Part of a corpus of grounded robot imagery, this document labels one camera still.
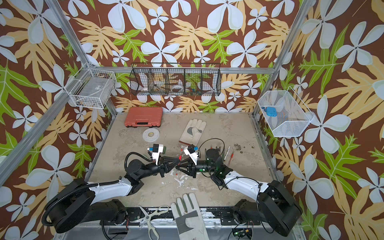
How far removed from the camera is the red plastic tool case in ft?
3.61

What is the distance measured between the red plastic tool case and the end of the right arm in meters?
0.46

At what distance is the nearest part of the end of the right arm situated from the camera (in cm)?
67
